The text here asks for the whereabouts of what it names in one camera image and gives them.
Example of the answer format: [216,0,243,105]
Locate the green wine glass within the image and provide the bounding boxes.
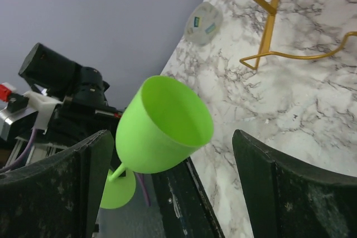
[100,75,214,210]

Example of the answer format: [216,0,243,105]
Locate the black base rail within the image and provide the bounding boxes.
[151,158,225,238]

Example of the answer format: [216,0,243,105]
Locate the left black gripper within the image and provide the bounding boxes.
[18,43,123,147]

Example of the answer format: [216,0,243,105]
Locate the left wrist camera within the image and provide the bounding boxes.
[1,83,63,141]

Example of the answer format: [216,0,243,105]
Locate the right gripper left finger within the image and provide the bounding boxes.
[1,130,114,237]

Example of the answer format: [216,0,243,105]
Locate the clear tape roll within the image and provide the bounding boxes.
[184,2,223,46]

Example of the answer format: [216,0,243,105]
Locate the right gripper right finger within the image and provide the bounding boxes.
[232,130,356,237]

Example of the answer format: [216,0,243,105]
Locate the gold wire glass rack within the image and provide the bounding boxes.
[217,0,357,71]

